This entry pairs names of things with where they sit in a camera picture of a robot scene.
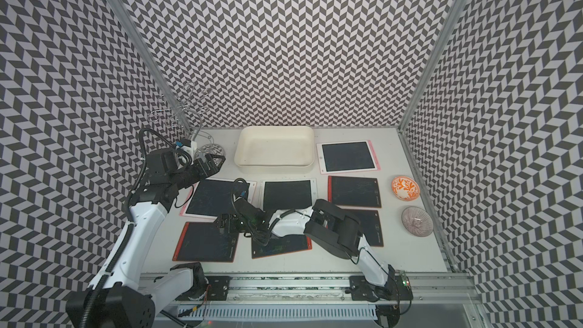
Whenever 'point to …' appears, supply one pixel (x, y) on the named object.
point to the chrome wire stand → (184, 106)
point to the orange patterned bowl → (405, 188)
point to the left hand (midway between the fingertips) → (217, 164)
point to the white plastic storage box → (275, 146)
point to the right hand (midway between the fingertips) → (224, 228)
